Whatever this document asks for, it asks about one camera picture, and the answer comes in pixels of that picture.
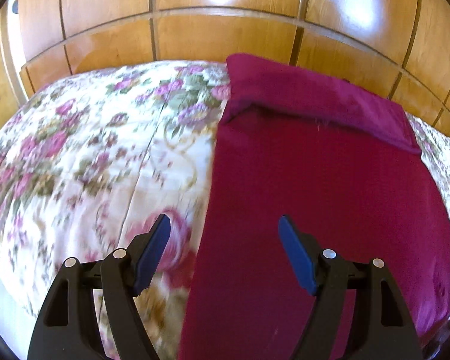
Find magenta red garment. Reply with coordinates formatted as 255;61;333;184
178;54;450;359

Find floral bedspread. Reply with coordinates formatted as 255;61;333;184
0;61;450;359

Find wooden wardrobe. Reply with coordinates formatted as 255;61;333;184
2;0;450;137

